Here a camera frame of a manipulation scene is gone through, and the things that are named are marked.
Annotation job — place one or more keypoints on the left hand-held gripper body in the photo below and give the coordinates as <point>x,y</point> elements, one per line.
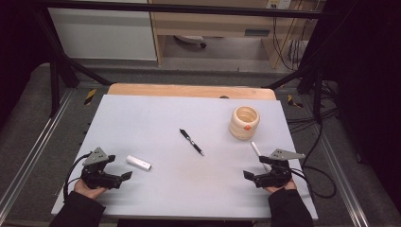
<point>94,157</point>

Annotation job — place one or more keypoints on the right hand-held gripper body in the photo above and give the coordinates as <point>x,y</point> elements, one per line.
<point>279,176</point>

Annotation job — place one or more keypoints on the white pen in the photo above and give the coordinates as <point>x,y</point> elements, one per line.
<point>256,148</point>

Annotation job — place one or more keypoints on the white capped marker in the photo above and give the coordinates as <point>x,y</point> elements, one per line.
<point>138,163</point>

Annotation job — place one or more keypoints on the cream ribbed pen holder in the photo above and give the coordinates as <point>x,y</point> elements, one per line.
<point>242,130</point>

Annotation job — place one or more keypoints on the black pen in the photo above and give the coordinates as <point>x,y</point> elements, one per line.
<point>191,142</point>

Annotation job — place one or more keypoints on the person's right hand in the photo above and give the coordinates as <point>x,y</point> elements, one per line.
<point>279,189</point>

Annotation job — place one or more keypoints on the person's left hand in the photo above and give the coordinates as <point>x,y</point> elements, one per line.
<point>86,191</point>

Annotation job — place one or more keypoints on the yellow black tape marker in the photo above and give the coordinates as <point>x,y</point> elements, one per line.
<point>90,96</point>

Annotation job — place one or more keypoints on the wooden table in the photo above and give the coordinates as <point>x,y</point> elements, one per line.
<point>176,90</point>

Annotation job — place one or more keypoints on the white cabinet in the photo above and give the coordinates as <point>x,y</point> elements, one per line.
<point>104,34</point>

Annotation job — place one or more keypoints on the black curtain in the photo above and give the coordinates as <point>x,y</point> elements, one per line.
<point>15,47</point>
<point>369,78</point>

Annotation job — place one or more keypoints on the white chair base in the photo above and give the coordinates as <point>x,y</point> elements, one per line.
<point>189,39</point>

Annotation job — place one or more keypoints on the light wooden desk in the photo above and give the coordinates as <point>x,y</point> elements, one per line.
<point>214,26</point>

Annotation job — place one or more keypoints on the white power strip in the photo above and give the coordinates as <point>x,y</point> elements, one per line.
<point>279,3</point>

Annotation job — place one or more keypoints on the aluminium floor rail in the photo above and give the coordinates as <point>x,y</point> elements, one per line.
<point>346,186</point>
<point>31,157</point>

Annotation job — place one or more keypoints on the black metal frame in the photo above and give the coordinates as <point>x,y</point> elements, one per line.
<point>176,8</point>

